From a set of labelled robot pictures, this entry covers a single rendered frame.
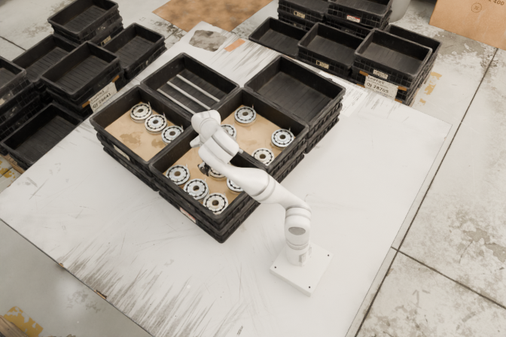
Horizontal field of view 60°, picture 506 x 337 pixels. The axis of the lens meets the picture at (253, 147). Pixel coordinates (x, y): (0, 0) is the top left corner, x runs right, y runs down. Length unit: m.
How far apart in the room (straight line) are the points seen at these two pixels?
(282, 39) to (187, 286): 2.14
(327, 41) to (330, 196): 1.51
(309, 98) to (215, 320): 1.11
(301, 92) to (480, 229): 1.42
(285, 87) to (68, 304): 1.65
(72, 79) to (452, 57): 2.87
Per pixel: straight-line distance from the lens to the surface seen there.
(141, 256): 1.92
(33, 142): 3.07
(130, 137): 2.11
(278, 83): 2.27
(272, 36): 3.45
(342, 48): 3.21
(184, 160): 1.97
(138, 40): 3.36
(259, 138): 2.02
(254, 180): 1.38
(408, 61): 3.04
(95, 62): 3.10
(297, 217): 1.52
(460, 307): 2.74
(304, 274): 1.79
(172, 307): 1.82
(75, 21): 3.50
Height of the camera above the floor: 2.41
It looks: 52 degrees down
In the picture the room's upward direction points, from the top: 2 degrees counter-clockwise
